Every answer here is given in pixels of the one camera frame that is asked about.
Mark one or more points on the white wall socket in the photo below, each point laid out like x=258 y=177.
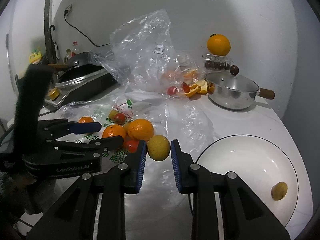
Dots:
x=68 y=8

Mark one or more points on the orange peel pile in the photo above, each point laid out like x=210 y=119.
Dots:
x=200 y=87

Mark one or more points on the clear box of dark fruits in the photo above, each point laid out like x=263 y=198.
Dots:
x=217 y=63

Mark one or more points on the red tomato with green stem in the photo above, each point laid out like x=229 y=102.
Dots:
x=119 y=118

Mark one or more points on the glass lid with wooden knob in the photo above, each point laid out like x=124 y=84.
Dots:
x=232 y=81

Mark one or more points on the printed plastic bag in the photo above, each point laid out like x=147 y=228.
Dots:
x=125 y=105

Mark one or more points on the yellow oil bottle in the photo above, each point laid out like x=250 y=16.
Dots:
x=35 y=55

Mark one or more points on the mandarin pieces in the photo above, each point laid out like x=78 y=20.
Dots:
x=180 y=75

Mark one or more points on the white plate with dark rim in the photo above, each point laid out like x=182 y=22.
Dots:
x=250 y=160

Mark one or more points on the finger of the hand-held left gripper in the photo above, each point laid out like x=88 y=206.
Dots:
x=110 y=143
x=85 y=128

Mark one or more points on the grey vertical pipe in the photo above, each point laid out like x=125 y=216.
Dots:
x=47 y=17

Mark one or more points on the black umbrella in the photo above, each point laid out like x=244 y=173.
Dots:
x=51 y=28

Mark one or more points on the small red tomato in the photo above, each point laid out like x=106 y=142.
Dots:
x=172 y=90

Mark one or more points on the bottle with red cap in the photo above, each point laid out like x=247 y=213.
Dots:
x=74 y=47

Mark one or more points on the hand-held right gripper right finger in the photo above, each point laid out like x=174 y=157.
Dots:
x=175 y=165

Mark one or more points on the red fruit piece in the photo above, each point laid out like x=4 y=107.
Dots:
x=185 y=87

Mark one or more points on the small yellow citrus fruit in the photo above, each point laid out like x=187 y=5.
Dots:
x=279 y=191
x=112 y=113
x=158 y=148

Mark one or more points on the crumpled clear plastic bag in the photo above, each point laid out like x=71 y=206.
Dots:
x=140 y=55

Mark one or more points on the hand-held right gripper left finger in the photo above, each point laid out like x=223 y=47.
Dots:
x=142 y=165

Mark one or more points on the large orange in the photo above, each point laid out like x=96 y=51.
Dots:
x=140 y=129
x=218 y=44

